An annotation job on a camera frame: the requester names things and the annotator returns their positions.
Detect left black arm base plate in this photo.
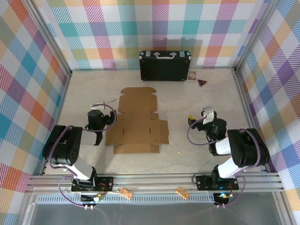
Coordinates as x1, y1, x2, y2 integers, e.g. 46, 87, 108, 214
71, 176, 115, 193

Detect aluminium frame rail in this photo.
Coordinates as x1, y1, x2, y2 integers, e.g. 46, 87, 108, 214
24, 172, 285, 195

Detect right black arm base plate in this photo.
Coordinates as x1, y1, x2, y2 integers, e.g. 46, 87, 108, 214
195, 174, 240, 191

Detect brown cardboard box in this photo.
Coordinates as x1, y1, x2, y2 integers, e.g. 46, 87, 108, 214
105, 87, 170, 155

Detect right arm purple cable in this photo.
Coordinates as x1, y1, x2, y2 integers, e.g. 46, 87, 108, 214
187, 117, 261, 209

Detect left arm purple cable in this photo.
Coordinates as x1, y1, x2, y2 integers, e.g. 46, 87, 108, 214
48, 103, 117, 210

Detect left aluminium frame post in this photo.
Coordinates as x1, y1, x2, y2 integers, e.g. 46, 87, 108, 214
22, 0, 72, 77

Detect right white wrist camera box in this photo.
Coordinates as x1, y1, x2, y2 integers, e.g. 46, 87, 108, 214
202, 107, 215, 125

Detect black connector board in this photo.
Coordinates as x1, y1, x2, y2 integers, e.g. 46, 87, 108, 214
213, 192, 232, 204
81, 193, 105, 203

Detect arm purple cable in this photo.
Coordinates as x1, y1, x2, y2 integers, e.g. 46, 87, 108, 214
48, 103, 117, 210
187, 117, 261, 209

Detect slotted grey cable duct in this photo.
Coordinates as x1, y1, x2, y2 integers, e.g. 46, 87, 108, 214
36, 195, 216, 204

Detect black briefcase with white handle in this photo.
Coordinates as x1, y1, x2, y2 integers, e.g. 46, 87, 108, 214
138, 50, 192, 82

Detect aluminium frame post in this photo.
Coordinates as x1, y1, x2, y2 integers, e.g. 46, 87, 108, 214
234, 0, 281, 73
22, 0, 72, 77

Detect right black connector board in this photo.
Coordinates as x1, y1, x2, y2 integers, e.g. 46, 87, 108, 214
213, 192, 232, 204

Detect right aluminium side rail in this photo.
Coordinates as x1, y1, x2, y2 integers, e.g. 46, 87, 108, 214
233, 67, 270, 173

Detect orange printed tag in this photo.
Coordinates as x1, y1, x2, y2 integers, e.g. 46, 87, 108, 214
119, 188, 134, 200
175, 186, 190, 199

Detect right aluminium frame post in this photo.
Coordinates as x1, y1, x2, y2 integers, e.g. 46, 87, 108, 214
234, 0, 281, 73

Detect left black connector board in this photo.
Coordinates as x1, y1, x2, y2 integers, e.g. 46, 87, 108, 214
81, 193, 105, 203

